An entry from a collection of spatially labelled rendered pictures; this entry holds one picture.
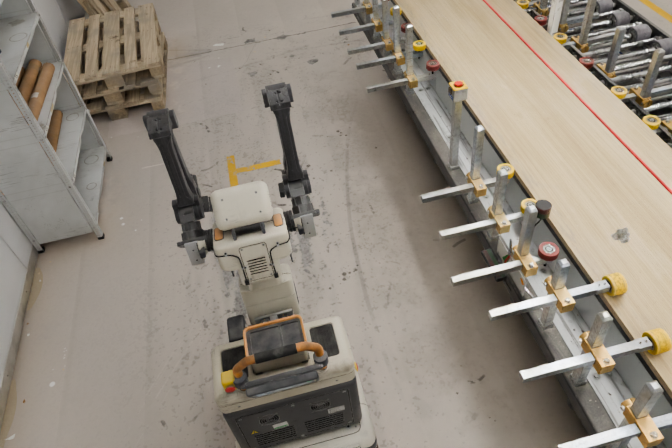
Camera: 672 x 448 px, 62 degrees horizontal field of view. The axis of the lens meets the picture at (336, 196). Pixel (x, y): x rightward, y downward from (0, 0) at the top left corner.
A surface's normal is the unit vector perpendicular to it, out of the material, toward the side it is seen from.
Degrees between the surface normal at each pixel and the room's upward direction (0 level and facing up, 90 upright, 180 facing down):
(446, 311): 0
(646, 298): 0
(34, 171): 90
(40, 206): 90
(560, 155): 0
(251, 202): 48
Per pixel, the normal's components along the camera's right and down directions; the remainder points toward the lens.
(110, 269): -0.10, -0.71
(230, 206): 0.10, 0.02
